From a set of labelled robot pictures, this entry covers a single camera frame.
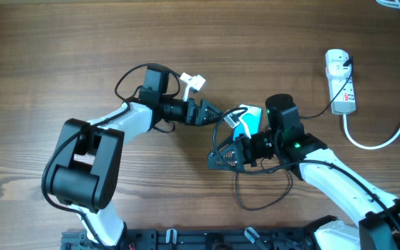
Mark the white power strip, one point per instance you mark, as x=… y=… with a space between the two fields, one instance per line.
x=341 y=91

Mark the teal screen Galaxy smartphone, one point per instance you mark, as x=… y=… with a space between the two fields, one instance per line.
x=249 y=122

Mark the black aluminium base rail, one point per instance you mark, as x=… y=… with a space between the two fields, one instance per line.
x=250 y=238

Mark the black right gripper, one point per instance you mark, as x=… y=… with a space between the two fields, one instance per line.
x=243 y=152

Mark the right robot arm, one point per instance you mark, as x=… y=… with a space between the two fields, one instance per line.
x=375 y=213

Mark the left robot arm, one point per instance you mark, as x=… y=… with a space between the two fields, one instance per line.
x=81 y=175

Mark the white USB charger plug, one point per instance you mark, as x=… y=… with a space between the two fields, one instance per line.
x=335 y=69

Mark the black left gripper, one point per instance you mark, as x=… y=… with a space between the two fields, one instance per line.
x=198 y=120

